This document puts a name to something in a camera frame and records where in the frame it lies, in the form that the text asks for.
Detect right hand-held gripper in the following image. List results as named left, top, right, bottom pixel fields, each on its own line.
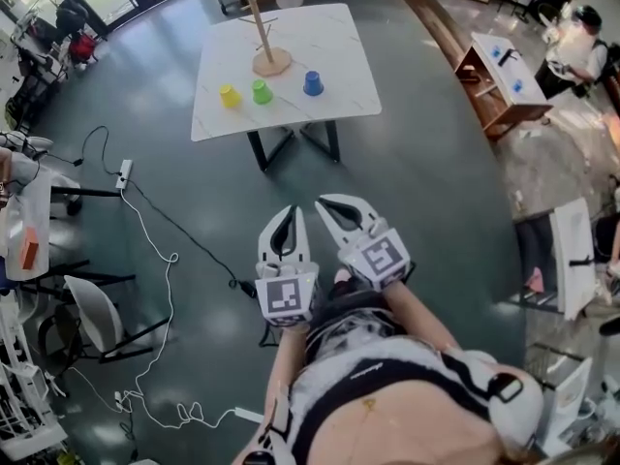
left=314, top=193, right=414, bottom=293

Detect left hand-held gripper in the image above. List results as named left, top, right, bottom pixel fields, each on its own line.
left=254, top=204, right=320, bottom=329

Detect blue plastic cup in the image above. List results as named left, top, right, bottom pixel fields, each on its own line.
left=302, top=70, right=326, bottom=98

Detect green plastic cup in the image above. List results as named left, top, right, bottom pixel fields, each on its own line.
left=251, top=78, right=274, bottom=106

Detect yellow plastic cup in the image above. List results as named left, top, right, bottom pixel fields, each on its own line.
left=219, top=83, right=243, bottom=109

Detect wooden cup tree stand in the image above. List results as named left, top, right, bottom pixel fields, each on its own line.
left=238, top=0, right=295, bottom=77

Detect person's left forearm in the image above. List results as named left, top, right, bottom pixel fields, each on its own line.
left=264, top=325, right=311, bottom=435

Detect person's right forearm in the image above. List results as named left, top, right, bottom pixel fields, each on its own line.
left=385, top=278, right=464, bottom=353

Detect person's body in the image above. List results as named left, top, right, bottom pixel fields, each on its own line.
left=232, top=266, right=548, bottom=465

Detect white chair black legs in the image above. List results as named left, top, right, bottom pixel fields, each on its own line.
left=38, top=273, right=171, bottom=365

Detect orange box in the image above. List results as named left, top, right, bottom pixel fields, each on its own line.
left=18, top=227, right=41, bottom=270

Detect white table with clutter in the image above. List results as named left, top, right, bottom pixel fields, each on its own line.
left=0, top=162, right=53, bottom=285

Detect red bag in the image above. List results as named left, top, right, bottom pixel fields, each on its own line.
left=67, top=33, right=100, bottom=63

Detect black table leg frame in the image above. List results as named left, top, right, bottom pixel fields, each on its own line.
left=245, top=127, right=295, bottom=172
left=299, top=120, right=340, bottom=164

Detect black cable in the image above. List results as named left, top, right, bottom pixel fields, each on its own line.
left=72, top=125, right=259, bottom=300

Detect white cable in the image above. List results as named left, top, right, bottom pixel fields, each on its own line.
left=115, top=186, right=265, bottom=429

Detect white side table wooden frame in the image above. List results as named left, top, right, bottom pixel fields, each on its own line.
left=453, top=31, right=554, bottom=140

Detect white table black frame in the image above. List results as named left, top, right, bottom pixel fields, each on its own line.
left=512, top=196, right=601, bottom=323

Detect white wire rack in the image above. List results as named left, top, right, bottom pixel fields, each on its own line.
left=0, top=302, right=69, bottom=465

